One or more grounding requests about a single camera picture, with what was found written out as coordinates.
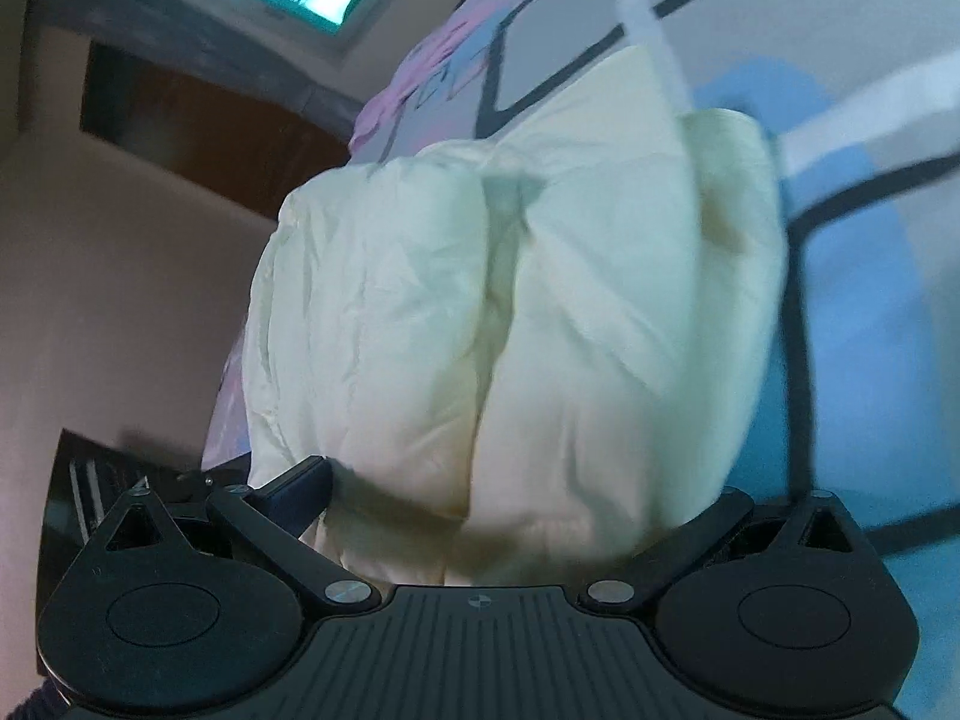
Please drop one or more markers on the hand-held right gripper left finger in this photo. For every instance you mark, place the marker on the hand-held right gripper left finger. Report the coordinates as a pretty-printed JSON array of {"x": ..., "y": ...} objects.
[{"x": 301, "y": 493}]

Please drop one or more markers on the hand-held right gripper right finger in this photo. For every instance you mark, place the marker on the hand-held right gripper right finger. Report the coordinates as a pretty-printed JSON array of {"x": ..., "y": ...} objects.
[{"x": 709, "y": 532}]

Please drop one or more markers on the large cream cloth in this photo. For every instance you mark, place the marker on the large cream cloth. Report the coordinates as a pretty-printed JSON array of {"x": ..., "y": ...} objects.
[{"x": 585, "y": 315}]

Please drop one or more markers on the black slatted object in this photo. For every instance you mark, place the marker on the black slatted object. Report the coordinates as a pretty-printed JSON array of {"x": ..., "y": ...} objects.
[{"x": 82, "y": 481}]

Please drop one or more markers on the pink blue patterned bed sheet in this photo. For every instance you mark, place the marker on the pink blue patterned bed sheet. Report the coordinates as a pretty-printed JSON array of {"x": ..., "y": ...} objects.
[{"x": 870, "y": 315}]

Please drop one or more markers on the brown wooden door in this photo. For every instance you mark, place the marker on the brown wooden door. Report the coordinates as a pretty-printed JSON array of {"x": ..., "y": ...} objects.
[{"x": 210, "y": 142}]

